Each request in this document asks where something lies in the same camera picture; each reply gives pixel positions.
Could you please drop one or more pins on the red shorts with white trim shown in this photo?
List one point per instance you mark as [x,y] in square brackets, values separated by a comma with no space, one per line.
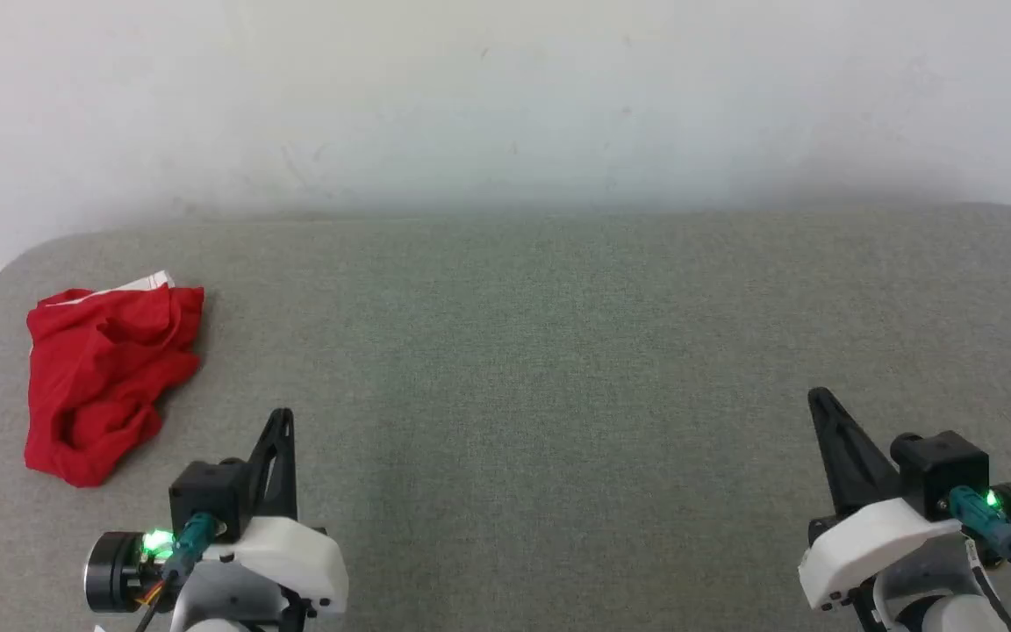
[97,369]

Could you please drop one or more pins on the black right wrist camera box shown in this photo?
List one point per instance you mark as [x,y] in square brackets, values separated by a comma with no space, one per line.
[940,470]

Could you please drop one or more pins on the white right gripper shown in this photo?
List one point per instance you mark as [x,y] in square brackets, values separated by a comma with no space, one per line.
[874,535]

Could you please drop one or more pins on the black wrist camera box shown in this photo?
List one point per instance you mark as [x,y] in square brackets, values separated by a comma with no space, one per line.
[207,491]
[940,470]

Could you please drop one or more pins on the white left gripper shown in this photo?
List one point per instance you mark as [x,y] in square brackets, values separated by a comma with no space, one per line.
[295,562]

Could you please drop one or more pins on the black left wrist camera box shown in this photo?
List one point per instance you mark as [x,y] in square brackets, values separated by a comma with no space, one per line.
[207,491]

